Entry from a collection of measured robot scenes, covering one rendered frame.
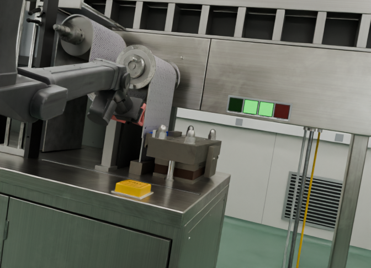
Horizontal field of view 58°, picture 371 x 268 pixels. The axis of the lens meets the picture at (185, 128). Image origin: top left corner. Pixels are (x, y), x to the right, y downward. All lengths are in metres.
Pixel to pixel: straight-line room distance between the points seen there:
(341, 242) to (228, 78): 0.82
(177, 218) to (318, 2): 0.99
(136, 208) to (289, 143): 2.97
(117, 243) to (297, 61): 0.92
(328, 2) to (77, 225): 1.16
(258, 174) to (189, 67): 2.45
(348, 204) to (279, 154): 2.19
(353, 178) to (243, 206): 2.38
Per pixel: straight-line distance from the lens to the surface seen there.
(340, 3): 1.45
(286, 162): 3.71
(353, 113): 1.38
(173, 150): 1.05
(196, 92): 1.41
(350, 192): 1.56
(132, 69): 1.14
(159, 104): 1.22
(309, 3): 1.44
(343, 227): 1.59
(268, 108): 1.36
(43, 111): 0.48
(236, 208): 3.83
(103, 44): 1.31
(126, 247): 0.91
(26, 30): 1.30
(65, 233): 1.00
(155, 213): 0.82
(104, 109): 0.85
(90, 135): 1.62
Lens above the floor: 1.13
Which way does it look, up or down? 3 degrees down
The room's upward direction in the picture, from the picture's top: 9 degrees clockwise
